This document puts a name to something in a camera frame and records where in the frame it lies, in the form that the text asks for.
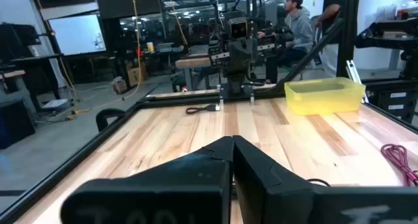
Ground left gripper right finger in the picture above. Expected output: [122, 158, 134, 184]
[233, 135, 418, 224]

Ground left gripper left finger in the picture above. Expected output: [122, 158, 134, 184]
[60, 135, 234, 224]

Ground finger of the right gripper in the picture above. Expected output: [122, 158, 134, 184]
[227, 38, 244, 76]
[243, 37, 259, 76]

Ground black USB-C cable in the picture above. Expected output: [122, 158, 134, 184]
[185, 103, 221, 116]

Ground pink braided USB-C cable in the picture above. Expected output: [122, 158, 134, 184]
[380, 143, 418, 187]

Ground wooden workbench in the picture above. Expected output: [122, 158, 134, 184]
[174, 52, 214, 91]

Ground seated person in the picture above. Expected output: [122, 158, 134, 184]
[257, 0, 316, 84]

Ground yellow translucent plastic bin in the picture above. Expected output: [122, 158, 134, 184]
[283, 76, 366, 116]

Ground cardboard box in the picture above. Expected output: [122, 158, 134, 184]
[126, 65, 148, 88]

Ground standing person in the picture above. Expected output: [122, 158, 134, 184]
[313, 0, 347, 78]

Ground small grey floor box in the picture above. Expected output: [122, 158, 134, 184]
[110, 76, 129, 95]

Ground silver aluminium extrusion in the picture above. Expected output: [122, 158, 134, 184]
[345, 59, 370, 104]

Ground black background machine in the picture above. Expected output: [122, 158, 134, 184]
[355, 17, 418, 80]

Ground white flat board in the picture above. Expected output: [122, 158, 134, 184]
[41, 98, 69, 110]

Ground black cabinet with white labels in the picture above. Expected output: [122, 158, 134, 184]
[363, 79, 418, 124]

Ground black computer tower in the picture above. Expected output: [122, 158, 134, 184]
[0, 89, 37, 150]

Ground black desk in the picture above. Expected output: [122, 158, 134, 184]
[10, 53, 63, 103]

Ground black folded panels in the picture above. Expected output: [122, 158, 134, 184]
[0, 22, 42, 64]

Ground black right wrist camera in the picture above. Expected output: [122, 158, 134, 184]
[228, 17, 249, 39]

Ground yellow hanging cable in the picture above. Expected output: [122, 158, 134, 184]
[166, 0, 189, 48]
[122, 0, 147, 101]

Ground thin black cable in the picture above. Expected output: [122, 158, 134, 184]
[306, 178, 332, 188]

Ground black diagonal frame brace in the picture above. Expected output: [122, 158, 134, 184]
[276, 17, 346, 95]

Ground black upright frame post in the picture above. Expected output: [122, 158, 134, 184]
[335, 0, 362, 78]

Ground white wall board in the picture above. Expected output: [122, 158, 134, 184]
[48, 14, 107, 57]

